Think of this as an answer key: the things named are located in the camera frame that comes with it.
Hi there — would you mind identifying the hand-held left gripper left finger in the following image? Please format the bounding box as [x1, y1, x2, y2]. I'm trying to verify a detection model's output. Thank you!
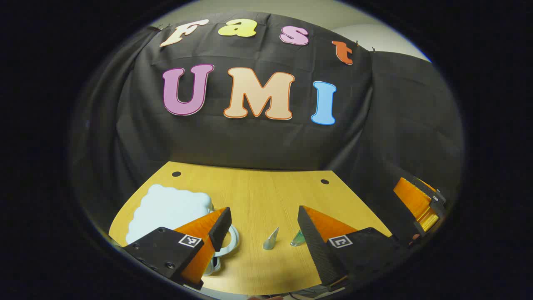
[122, 207, 232, 291]

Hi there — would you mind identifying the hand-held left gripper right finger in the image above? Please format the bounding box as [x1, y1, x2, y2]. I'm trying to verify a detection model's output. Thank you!
[297, 205, 411, 292]

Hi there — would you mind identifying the white skin care tube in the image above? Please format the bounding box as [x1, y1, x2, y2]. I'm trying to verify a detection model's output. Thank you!
[262, 226, 280, 251]

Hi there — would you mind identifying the pale blue suitcase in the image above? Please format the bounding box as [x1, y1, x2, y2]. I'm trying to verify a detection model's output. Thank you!
[125, 184, 240, 275]

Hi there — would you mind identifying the black backdrop cloth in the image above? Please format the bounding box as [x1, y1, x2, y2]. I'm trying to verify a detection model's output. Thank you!
[71, 12, 465, 250]

